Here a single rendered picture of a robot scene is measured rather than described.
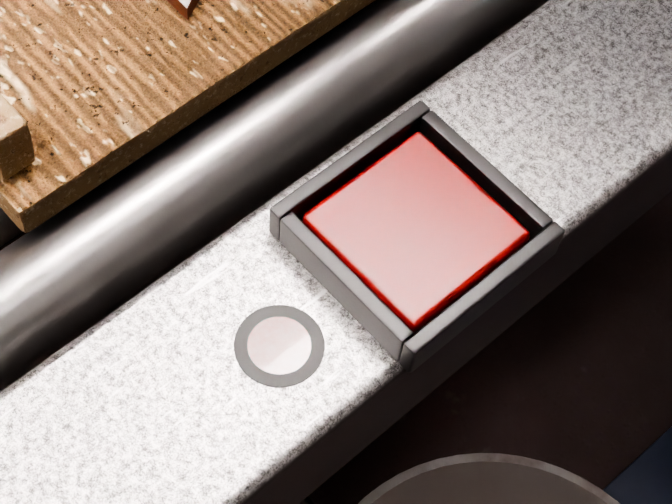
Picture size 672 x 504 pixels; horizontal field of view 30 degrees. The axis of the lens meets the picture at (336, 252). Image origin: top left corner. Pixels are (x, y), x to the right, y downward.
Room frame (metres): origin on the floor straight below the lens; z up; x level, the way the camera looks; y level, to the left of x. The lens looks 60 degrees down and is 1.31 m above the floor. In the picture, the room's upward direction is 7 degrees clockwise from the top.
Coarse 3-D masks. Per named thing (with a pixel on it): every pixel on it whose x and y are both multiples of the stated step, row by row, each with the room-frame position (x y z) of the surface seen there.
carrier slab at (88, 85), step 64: (0, 0) 0.31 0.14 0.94; (64, 0) 0.31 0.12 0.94; (128, 0) 0.32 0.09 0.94; (256, 0) 0.33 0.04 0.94; (320, 0) 0.33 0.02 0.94; (0, 64) 0.28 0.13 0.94; (64, 64) 0.28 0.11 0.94; (128, 64) 0.29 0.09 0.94; (192, 64) 0.29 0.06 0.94; (256, 64) 0.30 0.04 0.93; (64, 128) 0.26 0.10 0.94; (128, 128) 0.26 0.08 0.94; (0, 192) 0.23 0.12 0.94; (64, 192) 0.23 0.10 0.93
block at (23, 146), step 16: (0, 96) 0.25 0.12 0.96; (0, 112) 0.24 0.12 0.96; (16, 112) 0.24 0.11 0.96; (0, 128) 0.24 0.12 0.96; (16, 128) 0.24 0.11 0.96; (0, 144) 0.23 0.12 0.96; (16, 144) 0.23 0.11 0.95; (32, 144) 0.24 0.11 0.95; (0, 160) 0.23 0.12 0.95; (16, 160) 0.23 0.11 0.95; (32, 160) 0.24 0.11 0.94; (0, 176) 0.23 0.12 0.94
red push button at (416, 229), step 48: (432, 144) 0.27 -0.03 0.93; (336, 192) 0.25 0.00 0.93; (384, 192) 0.25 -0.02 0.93; (432, 192) 0.25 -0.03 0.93; (480, 192) 0.25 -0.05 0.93; (336, 240) 0.23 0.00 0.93; (384, 240) 0.23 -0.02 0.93; (432, 240) 0.23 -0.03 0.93; (480, 240) 0.23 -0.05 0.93; (384, 288) 0.21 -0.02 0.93; (432, 288) 0.21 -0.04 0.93
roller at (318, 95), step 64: (384, 0) 0.35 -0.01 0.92; (448, 0) 0.35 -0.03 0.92; (512, 0) 0.36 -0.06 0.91; (320, 64) 0.31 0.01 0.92; (384, 64) 0.32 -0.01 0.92; (448, 64) 0.33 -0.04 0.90; (192, 128) 0.28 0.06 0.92; (256, 128) 0.28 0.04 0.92; (320, 128) 0.29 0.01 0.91; (128, 192) 0.24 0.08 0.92; (192, 192) 0.25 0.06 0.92; (256, 192) 0.26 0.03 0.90; (0, 256) 0.21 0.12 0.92; (64, 256) 0.21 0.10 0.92; (128, 256) 0.22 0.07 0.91; (0, 320) 0.19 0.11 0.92; (64, 320) 0.19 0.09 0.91; (0, 384) 0.17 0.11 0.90
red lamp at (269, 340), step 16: (272, 320) 0.20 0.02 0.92; (288, 320) 0.20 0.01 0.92; (256, 336) 0.19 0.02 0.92; (272, 336) 0.19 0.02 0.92; (288, 336) 0.19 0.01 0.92; (304, 336) 0.19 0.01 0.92; (256, 352) 0.19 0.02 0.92; (272, 352) 0.19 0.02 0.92; (288, 352) 0.19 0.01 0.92; (304, 352) 0.19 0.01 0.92; (272, 368) 0.18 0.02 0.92; (288, 368) 0.18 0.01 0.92
